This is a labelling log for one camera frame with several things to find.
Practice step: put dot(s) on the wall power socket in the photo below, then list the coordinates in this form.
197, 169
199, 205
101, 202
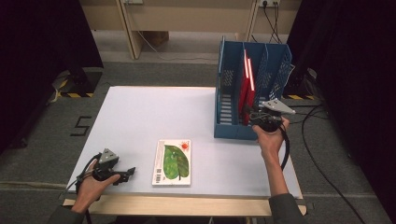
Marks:
269, 2

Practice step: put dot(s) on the blue plastic file rack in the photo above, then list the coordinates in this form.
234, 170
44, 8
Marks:
229, 62

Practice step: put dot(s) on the person's left hand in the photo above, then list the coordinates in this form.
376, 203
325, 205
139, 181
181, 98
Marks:
91, 191

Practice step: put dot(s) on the black curtain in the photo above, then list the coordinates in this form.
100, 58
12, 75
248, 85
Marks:
37, 46
351, 62

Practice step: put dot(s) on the cardboard box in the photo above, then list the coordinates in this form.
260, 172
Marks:
158, 38

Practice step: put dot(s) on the person's right hand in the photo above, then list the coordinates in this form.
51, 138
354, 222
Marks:
272, 141

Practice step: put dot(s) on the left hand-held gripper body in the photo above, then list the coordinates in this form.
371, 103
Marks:
108, 157

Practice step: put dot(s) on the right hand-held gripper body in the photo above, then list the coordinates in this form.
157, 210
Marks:
274, 107

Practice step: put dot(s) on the black stand base, striped tape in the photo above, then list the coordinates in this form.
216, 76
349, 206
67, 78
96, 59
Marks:
300, 90
82, 82

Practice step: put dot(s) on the white book with green leaf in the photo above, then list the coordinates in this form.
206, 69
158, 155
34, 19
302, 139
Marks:
176, 161

